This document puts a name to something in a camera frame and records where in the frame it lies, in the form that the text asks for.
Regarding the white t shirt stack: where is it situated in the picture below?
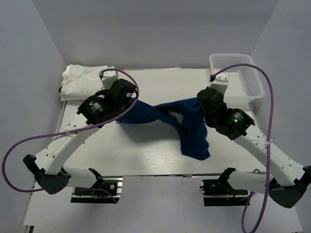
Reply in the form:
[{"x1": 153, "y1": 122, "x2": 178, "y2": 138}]
[{"x1": 59, "y1": 64, "x2": 119, "y2": 101}]

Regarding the blue printed t shirt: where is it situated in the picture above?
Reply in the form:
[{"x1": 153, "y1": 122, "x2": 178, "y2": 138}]
[{"x1": 117, "y1": 98, "x2": 210, "y2": 161}]

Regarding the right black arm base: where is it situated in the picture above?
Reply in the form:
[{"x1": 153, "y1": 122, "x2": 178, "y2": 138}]
[{"x1": 200, "y1": 179, "x2": 249, "y2": 207}]

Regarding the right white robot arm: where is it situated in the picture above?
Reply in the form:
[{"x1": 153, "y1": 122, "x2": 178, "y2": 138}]
[{"x1": 197, "y1": 87, "x2": 311, "y2": 208}]

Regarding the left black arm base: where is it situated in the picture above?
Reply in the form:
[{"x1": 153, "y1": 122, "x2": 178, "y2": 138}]
[{"x1": 70, "y1": 177, "x2": 123, "y2": 204}]

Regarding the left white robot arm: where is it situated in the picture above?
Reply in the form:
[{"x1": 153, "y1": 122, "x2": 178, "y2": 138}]
[{"x1": 23, "y1": 79, "x2": 138, "y2": 194}]

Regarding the white perforated plastic basket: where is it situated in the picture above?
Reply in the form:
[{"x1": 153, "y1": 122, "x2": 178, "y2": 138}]
[{"x1": 209, "y1": 53, "x2": 265, "y2": 103}]

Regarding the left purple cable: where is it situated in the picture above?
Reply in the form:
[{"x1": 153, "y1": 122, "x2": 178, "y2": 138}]
[{"x1": 1, "y1": 68, "x2": 140, "y2": 193}]

